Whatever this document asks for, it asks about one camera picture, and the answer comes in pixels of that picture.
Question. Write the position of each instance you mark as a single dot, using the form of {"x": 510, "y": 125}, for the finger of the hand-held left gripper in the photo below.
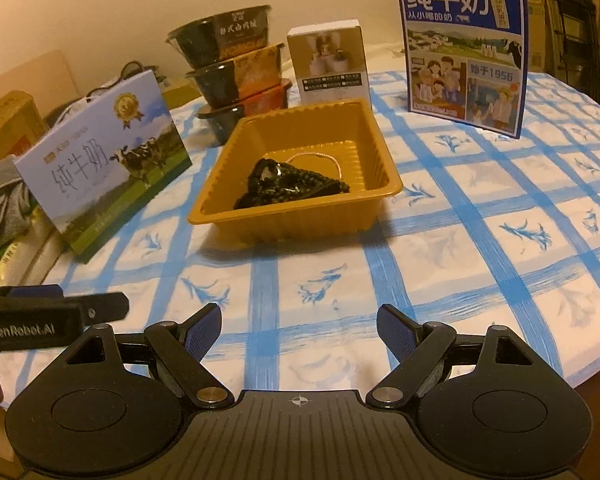
{"x": 105, "y": 306}
{"x": 35, "y": 291}

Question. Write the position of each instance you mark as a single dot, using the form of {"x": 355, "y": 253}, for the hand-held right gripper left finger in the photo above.
{"x": 205, "y": 329}

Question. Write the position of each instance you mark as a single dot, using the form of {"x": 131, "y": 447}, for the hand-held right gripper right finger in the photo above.
{"x": 394, "y": 329}

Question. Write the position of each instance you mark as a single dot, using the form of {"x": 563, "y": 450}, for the yellow plastic tray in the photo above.
{"x": 230, "y": 195}

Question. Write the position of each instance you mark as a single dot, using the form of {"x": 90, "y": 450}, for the white printed sack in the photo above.
{"x": 25, "y": 255}

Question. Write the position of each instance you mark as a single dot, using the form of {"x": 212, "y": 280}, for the blue checked tablecloth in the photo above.
{"x": 455, "y": 270}

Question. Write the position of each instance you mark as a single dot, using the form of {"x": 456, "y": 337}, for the grey cloth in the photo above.
{"x": 2, "y": 205}

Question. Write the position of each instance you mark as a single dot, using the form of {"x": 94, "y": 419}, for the light blue cow milk box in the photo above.
{"x": 100, "y": 170}

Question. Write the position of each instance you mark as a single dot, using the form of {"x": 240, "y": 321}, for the yellow cardboard box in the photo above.
{"x": 7, "y": 125}

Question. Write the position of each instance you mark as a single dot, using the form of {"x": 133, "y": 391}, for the black and red food bowl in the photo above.
{"x": 225, "y": 120}

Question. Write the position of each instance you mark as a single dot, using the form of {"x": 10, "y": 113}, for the beige panel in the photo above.
{"x": 30, "y": 80}

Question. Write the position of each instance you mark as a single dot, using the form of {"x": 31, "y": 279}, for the black and orange food bowl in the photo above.
{"x": 230, "y": 77}

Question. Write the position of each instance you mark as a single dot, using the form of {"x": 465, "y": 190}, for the small white carton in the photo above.
{"x": 330, "y": 65}

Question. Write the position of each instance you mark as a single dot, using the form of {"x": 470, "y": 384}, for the dark blue milk box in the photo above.
{"x": 460, "y": 55}

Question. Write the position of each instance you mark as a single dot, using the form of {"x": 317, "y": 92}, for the black instant food bowl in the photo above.
{"x": 215, "y": 32}

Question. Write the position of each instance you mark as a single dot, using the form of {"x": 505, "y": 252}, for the black folding ladder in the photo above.
{"x": 575, "y": 25}

